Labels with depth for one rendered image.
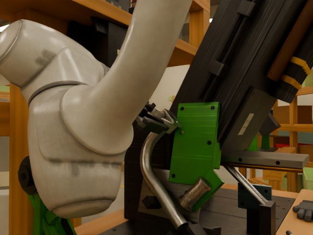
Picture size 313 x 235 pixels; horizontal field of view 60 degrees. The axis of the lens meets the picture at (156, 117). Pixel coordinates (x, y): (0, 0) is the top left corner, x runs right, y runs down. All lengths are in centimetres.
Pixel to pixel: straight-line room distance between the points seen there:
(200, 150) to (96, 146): 41
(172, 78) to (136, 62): 1076
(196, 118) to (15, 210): 52
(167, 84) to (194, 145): 1044
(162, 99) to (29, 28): 1080
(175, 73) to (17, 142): 1037
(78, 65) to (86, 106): 12
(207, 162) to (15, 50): 47
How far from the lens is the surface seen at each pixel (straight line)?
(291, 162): 74
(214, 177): 65
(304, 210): 110
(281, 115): 434
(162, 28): 28
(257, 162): 76
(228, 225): 93
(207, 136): 68
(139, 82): 28
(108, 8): 78
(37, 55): 40
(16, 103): 77
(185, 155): 69
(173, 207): 66
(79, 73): 41
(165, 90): 1114
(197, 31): 161
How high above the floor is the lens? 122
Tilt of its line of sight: 1 degrees up
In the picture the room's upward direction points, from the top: straight up
